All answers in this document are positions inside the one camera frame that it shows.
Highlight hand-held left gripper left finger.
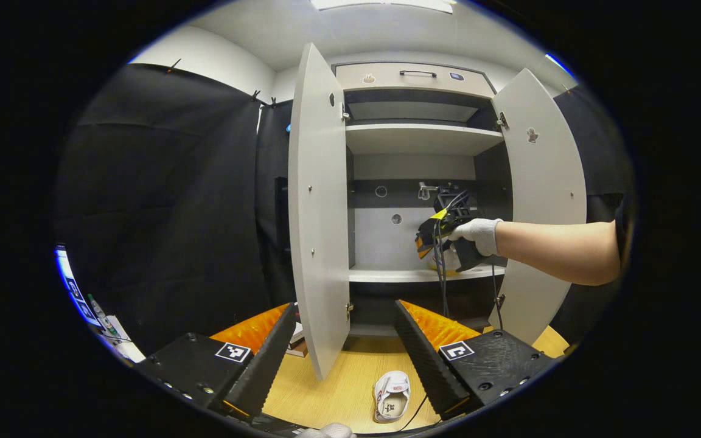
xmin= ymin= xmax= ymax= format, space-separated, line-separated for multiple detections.
xmin=134 ymin=302 xmax=298 ymax=420

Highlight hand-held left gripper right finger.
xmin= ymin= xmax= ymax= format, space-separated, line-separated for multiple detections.
xmin=393 ymin=299 xmax=561 ymax=422

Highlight white canvas shoe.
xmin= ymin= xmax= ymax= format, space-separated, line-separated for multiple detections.
xmin=373 ymin=371 xmax=411 ymax=423
xmin=427 ymin=243 xmax=470 ymax=276

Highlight grey shoe cabinet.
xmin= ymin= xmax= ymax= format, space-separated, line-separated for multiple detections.
xmin=333 ymin=61 xmax=514 ymax=339

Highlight grey cabinet drawer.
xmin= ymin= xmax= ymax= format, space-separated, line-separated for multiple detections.
xmin=335 ymin=63 xmax=497 ymax=99

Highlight white flat object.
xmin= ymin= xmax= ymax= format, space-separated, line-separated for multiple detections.
xmin=104 ymin=315 xmax=146 ymax=364

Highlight green marker pen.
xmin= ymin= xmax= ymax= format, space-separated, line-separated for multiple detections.
xmin=87 ymin=294 xmax=121 ymax=339

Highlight computer screen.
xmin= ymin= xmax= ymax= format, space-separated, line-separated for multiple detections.
xmin=54 ymin=243 xmax=103 ymax=329

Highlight ceiling light panel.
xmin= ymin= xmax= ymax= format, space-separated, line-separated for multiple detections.
xmin=311 ymin=0 xmax=453 ymax=14

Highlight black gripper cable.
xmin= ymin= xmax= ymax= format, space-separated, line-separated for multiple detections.
xmin=396 ymin=190 xmax=504 ymax=433

